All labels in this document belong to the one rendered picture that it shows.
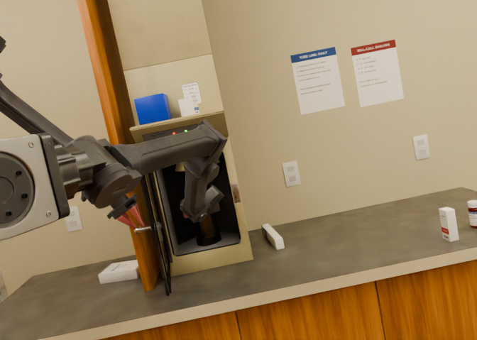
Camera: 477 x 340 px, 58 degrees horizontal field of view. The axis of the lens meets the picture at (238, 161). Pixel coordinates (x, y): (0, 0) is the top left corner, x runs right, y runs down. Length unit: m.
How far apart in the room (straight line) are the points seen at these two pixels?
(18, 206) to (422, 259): 1.17
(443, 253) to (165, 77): 1.09
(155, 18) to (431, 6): 1.28
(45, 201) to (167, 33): 1.06
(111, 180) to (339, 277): 0.87
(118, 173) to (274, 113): 1.36
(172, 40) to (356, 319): 1.12
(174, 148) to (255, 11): 1.26
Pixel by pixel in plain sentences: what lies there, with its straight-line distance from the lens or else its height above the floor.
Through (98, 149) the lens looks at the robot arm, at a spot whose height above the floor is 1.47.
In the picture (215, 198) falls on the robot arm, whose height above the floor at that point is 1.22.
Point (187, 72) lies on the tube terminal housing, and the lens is 1.56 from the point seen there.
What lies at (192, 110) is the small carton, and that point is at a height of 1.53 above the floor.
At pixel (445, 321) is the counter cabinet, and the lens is 1.60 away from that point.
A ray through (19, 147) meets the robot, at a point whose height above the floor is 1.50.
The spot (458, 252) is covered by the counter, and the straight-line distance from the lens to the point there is 1.50.
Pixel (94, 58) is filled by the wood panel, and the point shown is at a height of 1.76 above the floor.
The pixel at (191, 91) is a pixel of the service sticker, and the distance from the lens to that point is 1.55.
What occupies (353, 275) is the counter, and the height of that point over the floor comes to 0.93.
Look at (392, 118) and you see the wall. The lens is 2.14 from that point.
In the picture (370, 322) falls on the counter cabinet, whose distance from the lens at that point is 1.51.
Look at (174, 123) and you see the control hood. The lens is 1.44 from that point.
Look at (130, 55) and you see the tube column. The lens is 1.59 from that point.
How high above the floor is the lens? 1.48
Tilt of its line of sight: 6 degrees down
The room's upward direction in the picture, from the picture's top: 11 degrees counter-clockwise
